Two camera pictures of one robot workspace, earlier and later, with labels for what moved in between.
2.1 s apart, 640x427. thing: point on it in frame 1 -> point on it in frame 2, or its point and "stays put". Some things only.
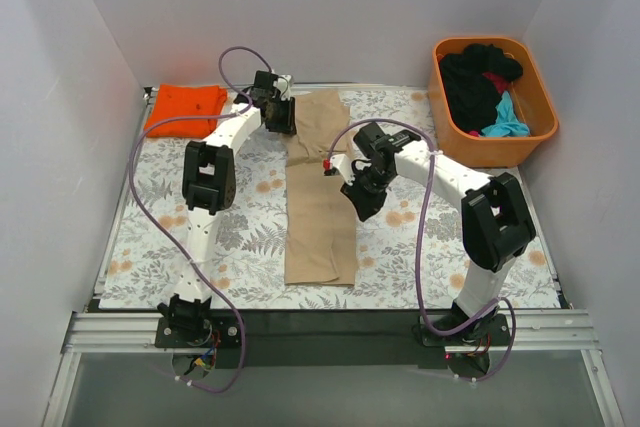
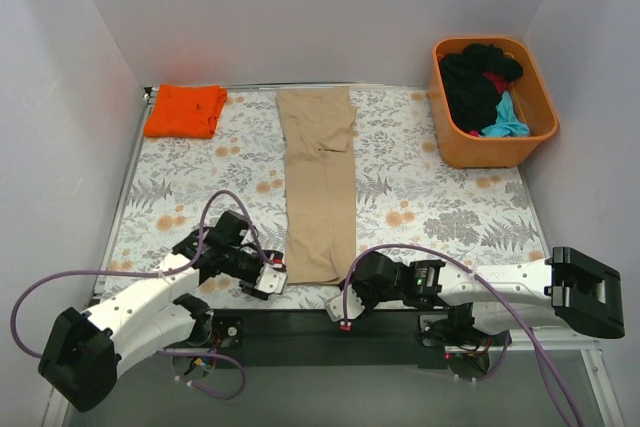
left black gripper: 282,115 -> 259,271
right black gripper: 365,192 -> 361,290
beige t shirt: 319,220 stays put
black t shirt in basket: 473,97 stays put
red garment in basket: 500,83 stays put
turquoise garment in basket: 506,125 stays put
